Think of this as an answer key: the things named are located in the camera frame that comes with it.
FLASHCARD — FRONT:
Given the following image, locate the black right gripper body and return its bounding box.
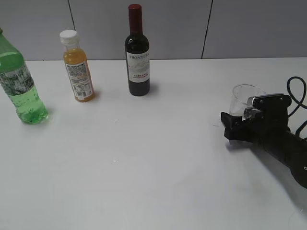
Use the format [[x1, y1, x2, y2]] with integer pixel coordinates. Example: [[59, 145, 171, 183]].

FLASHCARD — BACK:
[[245, 95, 307, 173]]

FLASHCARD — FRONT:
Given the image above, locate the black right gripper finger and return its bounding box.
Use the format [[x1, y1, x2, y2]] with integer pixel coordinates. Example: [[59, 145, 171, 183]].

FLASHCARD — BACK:
[[221, 112, 249, 141]]

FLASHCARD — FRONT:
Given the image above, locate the transparent glass cup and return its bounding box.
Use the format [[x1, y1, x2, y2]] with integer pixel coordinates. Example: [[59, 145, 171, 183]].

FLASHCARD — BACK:
[[229, 84, 266, 119]]

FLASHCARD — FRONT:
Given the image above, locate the green sprite bottle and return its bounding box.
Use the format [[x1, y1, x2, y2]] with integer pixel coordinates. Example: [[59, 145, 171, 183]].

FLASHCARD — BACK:
[[0, 31, 48, 124]]

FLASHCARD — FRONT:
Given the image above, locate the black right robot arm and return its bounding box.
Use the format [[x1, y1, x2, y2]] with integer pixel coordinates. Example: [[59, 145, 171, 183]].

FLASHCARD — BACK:
[[221, 93, 307, 187]]

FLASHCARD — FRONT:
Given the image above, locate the dark red wine bottle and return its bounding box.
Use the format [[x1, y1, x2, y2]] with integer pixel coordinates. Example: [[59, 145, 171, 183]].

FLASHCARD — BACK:
[[125, 4, 150, 96]]

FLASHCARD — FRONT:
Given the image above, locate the orange juice bottle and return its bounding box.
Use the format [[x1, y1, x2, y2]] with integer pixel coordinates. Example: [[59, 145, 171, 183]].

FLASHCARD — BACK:
[[59, 30, 95, 102]]

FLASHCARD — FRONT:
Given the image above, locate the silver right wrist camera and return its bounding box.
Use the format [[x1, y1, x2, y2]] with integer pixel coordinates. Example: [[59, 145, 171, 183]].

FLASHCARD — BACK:
[[243, 93, 284, 118]]

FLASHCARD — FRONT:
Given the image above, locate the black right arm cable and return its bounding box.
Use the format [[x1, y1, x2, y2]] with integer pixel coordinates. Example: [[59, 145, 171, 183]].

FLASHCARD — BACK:
[[287, 76, 307, 139]]

